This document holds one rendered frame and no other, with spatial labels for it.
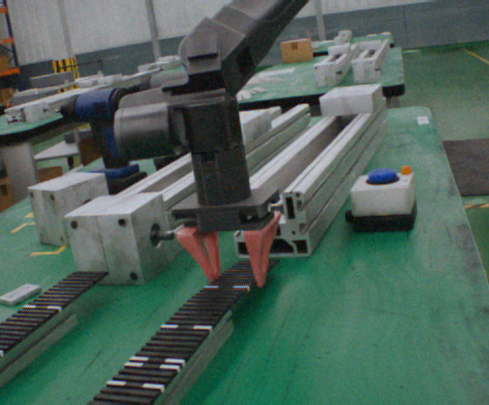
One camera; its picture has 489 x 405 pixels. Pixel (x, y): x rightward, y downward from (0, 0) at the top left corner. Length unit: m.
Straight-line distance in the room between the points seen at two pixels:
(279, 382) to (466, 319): 0.19
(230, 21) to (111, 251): 0.32
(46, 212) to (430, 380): 0.71
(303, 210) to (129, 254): 0.22
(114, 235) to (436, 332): 0.41
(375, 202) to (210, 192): 0.28
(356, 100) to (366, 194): 0.50
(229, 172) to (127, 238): 0.20
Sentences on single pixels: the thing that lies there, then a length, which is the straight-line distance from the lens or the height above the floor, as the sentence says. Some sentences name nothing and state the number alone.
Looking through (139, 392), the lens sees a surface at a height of 0.81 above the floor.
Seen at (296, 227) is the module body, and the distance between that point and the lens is 0.81.
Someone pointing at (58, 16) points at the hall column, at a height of 1.87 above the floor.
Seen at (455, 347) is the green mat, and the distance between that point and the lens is 0.58.
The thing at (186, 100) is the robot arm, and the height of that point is 1.00.
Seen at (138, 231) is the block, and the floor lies 0.85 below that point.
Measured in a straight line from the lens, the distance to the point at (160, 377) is 0.53.
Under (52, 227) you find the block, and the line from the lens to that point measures 1.06.
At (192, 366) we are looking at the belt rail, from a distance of 0.58.
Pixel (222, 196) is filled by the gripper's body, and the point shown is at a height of 0.91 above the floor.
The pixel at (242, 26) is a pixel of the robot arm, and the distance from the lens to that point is 0.70.
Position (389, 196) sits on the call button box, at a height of 0.83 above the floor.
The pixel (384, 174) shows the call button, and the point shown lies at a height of 0.85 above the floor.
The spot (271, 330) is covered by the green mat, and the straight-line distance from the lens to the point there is 0.64.
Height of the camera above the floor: 1.07
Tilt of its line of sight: 14 degrees down
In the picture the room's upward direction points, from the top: 9 degrees counter-clockwise
